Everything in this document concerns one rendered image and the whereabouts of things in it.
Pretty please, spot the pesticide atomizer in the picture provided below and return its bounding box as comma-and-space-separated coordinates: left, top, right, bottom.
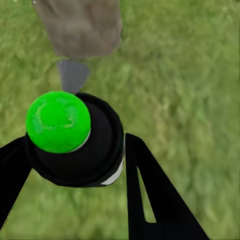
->
25, 58, 126, 188

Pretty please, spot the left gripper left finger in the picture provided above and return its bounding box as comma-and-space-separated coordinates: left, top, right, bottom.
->
0, 136, 32, 229

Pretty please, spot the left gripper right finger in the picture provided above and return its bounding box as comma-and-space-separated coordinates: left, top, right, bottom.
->
125, 133, 210, 240

